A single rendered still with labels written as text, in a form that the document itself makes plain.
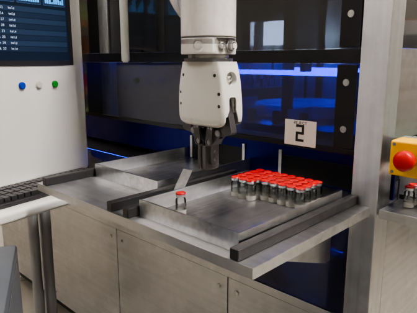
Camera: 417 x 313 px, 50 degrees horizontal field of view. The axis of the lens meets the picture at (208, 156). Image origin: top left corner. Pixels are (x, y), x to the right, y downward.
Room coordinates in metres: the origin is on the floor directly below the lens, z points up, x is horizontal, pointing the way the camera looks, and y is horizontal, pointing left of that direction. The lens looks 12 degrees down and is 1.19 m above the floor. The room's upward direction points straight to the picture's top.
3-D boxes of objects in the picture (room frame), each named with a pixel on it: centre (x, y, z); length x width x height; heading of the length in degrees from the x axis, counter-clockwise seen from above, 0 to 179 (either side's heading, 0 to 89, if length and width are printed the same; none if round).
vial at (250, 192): (0.96, -0.09, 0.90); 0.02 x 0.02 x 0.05
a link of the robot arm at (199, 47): (0.71, 0.00, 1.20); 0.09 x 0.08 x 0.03; 46
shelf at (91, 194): (1.04, 0.02, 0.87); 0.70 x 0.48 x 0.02; 46
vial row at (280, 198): (0.96, -0.13, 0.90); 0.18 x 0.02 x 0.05; 46
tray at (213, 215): (0.89, -0.07, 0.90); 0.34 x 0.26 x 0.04; 136
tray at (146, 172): (1.21, 0.09, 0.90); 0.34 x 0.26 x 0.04; 136
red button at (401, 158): (0.86, -0.38, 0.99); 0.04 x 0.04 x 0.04; 46
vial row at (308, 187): (0.97, -0.15, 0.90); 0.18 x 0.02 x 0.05; 46
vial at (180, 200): (0.87, 0.06, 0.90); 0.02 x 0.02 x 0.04
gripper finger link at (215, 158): (0.70, -0.01, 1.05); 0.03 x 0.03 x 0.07; 46
